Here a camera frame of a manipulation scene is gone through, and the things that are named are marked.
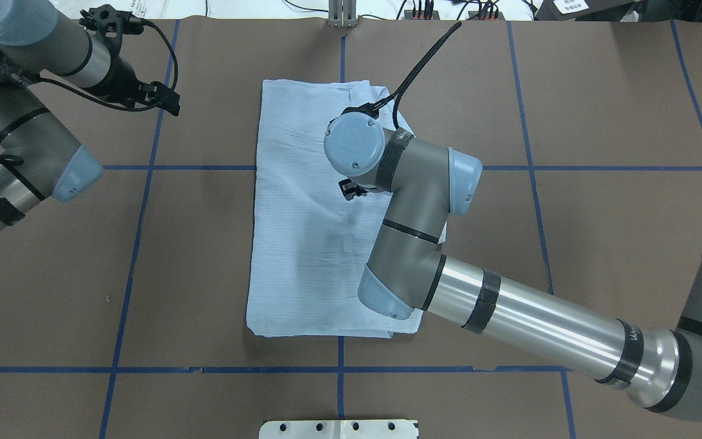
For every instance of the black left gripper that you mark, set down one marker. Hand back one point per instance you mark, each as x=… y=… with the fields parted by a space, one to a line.
x=120 y=80

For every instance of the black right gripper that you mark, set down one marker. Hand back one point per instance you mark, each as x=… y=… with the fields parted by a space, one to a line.
x=347 y=189

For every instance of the light blue button-up shirt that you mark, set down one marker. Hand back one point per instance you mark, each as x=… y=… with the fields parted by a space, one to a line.
x=310 y=245

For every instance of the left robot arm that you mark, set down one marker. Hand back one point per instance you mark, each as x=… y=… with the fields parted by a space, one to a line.
x=39 y=44

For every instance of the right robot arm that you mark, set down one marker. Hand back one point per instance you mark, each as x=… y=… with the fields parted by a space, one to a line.
x=659 y=369

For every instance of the aluminium frame post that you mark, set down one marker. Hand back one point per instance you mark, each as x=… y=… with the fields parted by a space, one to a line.
x=342 y=14

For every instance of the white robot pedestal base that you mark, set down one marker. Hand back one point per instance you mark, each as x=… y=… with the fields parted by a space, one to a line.
x=341 y=428

